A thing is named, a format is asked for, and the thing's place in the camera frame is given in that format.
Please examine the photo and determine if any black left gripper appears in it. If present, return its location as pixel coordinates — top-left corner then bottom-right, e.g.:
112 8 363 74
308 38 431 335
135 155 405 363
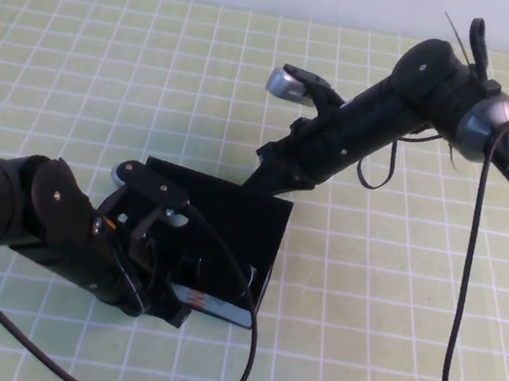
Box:
101 225 211 331

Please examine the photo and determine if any green checked tablecloth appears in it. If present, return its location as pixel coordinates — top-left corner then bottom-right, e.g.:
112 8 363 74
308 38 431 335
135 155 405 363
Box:
0 0 509 381

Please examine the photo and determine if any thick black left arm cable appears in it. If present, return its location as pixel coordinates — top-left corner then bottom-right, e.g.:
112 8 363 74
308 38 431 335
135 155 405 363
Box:
0 172 280 381

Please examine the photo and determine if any thin black right camera cable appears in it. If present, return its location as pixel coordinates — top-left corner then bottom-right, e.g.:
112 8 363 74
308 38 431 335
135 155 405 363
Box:
352 121 443 202

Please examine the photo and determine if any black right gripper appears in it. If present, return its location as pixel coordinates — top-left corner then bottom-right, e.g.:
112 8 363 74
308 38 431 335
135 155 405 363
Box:
239 96 362 212

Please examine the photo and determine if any black glasses case printed side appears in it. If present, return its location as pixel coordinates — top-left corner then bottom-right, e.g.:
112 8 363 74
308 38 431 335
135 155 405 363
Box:
119 156 299 335

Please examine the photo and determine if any black zip tie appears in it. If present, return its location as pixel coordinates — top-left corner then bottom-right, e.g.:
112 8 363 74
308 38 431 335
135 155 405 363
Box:
442 142 464 172
436 10 479 68

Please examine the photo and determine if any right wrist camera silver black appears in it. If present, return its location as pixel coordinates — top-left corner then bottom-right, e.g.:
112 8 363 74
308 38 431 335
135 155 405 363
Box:
262 61 336 114

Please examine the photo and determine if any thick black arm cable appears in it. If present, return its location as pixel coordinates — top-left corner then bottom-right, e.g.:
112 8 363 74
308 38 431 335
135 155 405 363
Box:
0 172 280 381
440 103 509 381

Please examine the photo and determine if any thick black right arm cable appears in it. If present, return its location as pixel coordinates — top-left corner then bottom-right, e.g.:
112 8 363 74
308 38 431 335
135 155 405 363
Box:
440 103 509 381

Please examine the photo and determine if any black right arm strap loop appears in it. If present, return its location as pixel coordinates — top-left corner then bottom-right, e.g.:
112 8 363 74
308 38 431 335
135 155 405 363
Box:
458 16 501 92

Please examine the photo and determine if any black right camera bracket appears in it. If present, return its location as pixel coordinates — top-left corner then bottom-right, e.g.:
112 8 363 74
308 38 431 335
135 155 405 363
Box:
295 83 352 133

